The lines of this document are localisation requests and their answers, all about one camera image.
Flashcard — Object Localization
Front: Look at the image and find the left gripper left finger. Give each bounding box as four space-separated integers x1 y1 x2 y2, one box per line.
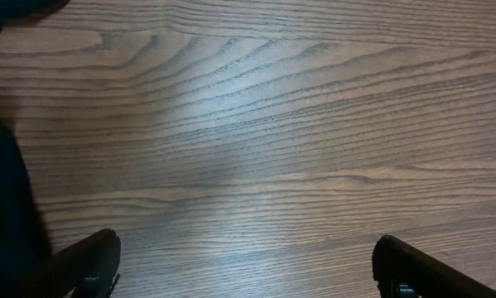
19 228 122 298

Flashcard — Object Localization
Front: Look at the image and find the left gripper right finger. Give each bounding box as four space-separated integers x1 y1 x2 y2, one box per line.
372 235 496 298

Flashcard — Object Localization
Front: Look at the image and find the black garment on left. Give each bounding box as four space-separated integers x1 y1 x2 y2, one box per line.
0 0 71 298

